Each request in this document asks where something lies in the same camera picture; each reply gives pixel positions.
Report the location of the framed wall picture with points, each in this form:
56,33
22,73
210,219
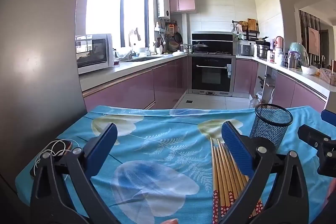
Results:
313,41

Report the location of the striped room divider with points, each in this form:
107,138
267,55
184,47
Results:
303,29

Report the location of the hanging black frying pan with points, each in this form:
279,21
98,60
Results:
178,37

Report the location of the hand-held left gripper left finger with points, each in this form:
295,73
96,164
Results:
102,145

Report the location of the black built-in oven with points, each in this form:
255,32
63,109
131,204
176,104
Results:
210,74

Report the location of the bamboo basket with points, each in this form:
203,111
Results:
173,46

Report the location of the white microwave oven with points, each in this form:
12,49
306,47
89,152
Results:
92,52

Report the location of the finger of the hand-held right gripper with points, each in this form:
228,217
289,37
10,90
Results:
312,136
328,117

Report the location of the wooden cutting board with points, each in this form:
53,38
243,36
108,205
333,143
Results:
252,24

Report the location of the bundle of wooden chopsticks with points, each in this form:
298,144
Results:
223,174

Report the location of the black phone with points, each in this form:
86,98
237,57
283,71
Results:
65,145

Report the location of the white kitchen countertop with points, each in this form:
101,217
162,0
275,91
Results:
118,69

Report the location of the white lidded dish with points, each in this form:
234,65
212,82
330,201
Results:
179,53

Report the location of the large kitchen window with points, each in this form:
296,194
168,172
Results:
105,3

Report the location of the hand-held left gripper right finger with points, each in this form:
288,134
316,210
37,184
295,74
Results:
236,145

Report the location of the teal food cover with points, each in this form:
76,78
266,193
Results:
298,49

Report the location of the black wall rack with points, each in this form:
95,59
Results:
252,33

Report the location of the black mesh utensil holder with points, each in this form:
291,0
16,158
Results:
267,132

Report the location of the white vertical pipe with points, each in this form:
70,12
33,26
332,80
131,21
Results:
185,29

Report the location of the steel pressure cooker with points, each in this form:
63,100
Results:
262,50

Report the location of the white bowl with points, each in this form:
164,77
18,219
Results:
308,70

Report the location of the white water heater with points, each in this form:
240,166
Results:
163,5

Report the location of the silver rice cooker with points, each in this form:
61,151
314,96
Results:
245,49

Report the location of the black range hood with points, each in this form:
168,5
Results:
212,37

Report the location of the person's left hand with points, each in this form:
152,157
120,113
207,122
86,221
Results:
170,221

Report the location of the clear plastic bottle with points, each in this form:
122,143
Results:
253,102

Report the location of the black wok with lid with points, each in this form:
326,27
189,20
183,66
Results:
200,47

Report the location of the pink electric kettle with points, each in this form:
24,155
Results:
279,43

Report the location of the clear plastic container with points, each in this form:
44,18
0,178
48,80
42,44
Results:
328,75

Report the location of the steel thermos bottle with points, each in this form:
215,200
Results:
292,61

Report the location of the pink base cabinet run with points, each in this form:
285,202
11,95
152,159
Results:
288,87
131,87

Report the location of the blue floral tablecloth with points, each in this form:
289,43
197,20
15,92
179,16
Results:
157,161

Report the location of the steel kitchen sink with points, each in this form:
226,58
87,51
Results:
143,58

